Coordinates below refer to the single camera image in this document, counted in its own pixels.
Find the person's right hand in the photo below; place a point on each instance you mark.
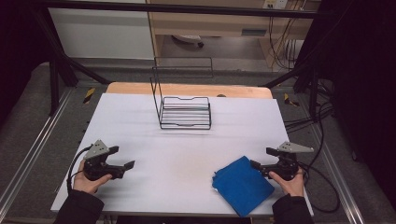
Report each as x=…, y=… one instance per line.
x=292, y=186

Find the blue cloth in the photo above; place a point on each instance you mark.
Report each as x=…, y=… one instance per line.
x=241, y=186

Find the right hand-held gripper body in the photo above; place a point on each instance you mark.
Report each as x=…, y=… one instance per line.
x=288, y=165

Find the black diagonal frame strut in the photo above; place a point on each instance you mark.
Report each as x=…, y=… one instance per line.
x=71, y=63
x=289, y=74

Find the black horizontal frame bar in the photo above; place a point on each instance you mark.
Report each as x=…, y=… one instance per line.
x=186, y=8

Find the white wall socket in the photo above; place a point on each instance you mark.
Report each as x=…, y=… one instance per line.
x=275, y=3

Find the person's left hand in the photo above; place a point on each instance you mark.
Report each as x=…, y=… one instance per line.
x=87, y=184

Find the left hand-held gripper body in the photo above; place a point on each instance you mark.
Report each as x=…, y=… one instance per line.
x=95, y=165

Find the aluminium floor rail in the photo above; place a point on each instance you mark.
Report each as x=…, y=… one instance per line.
x=336, y=161
x=34, y=146

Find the black curtain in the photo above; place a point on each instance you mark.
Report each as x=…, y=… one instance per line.
x=18, y=46
x=364, y=77

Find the black frame post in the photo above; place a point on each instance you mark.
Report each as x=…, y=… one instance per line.
x=53, y=90
x=315, y=96

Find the white chair base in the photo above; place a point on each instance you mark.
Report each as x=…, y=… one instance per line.
x=188, y=39

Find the white cabinet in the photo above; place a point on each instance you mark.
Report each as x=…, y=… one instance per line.
x=99, y=34

